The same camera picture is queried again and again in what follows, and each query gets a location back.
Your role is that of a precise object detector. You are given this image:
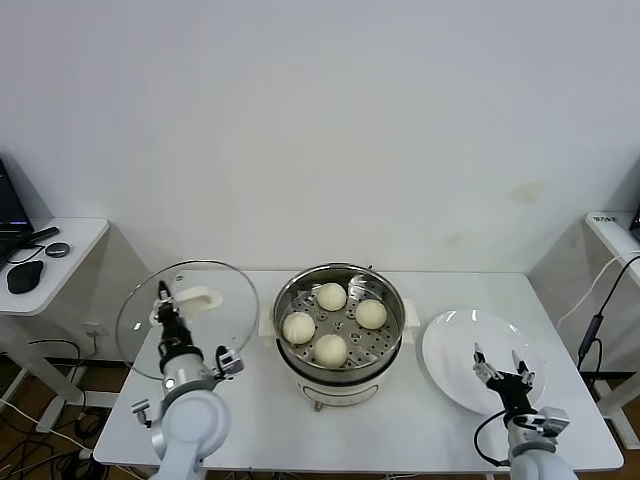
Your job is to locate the black laptop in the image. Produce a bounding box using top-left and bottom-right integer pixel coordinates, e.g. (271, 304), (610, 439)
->
(0, 152), (36, 264)

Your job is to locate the white steamed baozi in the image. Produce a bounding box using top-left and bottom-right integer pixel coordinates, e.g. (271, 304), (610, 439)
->
(313, 333), (349, 369)
(317, 283), (347, 311)
(282, 312), (316, 345)
(354, 298), (390, 330)

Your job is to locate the cream electric cooker base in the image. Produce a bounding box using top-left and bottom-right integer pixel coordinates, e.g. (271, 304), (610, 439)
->
(264, 327), (416, 414)

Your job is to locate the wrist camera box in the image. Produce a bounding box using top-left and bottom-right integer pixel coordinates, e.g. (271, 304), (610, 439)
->
(537, 407), (571, 437)
(215, 346), (246, 377)

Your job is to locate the stainless steel steamer basket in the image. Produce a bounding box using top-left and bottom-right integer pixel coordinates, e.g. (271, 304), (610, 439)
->
(258, 262), (420, 372)

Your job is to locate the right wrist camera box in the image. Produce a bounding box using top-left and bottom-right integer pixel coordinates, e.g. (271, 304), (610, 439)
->
(537, 407), (571, 437)

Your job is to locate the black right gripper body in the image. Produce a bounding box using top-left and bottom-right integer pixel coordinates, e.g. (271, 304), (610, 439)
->
(484, 373), (540, 416)

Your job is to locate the white floor cable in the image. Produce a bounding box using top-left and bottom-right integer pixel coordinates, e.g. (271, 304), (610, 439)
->
(0, 397), (94, 459)

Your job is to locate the white side desk with laptop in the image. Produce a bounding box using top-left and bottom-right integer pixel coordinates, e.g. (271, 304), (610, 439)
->
(0, 216), (112, 434)

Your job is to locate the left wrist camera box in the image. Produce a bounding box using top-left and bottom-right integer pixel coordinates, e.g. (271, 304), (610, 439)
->
(215, 346), (246, 377)

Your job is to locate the white side desk with label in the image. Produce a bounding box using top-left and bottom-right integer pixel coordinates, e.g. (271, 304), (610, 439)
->
(584, 212), (640, 446)

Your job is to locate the black bar device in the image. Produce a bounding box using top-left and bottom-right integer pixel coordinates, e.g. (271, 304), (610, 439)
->
(19, 225), (61, 247)

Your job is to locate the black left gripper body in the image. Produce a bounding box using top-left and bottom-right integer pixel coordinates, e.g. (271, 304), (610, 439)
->
(154, 311), (196, 358)

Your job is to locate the white hanging cable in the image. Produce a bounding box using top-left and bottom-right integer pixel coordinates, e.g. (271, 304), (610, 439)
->
(557, 252), (640, 326)

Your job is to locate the black floor cable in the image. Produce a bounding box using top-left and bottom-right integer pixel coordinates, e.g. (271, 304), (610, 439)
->
(0, 338), (109, 480)

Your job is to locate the white round plate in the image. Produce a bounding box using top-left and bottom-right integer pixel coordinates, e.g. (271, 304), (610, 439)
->
(421, 308), (547, 419)

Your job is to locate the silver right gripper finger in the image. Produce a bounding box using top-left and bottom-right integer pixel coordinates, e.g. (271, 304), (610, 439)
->
(509, 348), (536, 386)
(472, 342), (500, 386)

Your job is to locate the black computer mouse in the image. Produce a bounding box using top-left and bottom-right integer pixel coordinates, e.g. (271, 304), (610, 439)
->
(6, 259), (45, 294)

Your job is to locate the glass pot lid cream handle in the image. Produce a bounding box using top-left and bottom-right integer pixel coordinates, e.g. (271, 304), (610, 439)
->
(114, 258), (260, 381)

